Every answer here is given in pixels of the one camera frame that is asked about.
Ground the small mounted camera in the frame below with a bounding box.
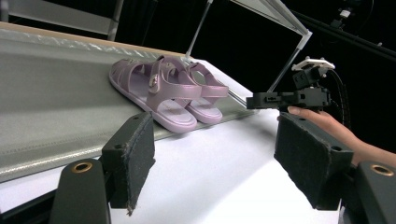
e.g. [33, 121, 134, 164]
[330, 7, 353, 30]

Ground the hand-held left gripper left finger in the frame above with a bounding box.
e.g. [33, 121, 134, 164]
[102, 111, 156, 217]

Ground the dark metal bar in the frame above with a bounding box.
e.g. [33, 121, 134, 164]
[291, 8, 396, 61]

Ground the lilac star sandal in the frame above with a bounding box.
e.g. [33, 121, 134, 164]
[162, 55, 230, 125]
[108, 55, 204, 134]

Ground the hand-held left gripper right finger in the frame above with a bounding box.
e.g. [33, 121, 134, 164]
[274, 112, 355, 211]

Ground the upper shoe rack shelf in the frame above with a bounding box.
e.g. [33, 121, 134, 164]
[231, 0, 313, 37]

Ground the white rack pole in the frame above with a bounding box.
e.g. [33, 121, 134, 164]
[266, 30, 313, 94]
[185, 0, 215, 61]

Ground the black cable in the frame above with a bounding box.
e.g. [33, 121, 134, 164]
[328, 69, 353, 131]

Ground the grey metal stand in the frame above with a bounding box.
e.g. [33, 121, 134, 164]
[0, 0, 126, 42]

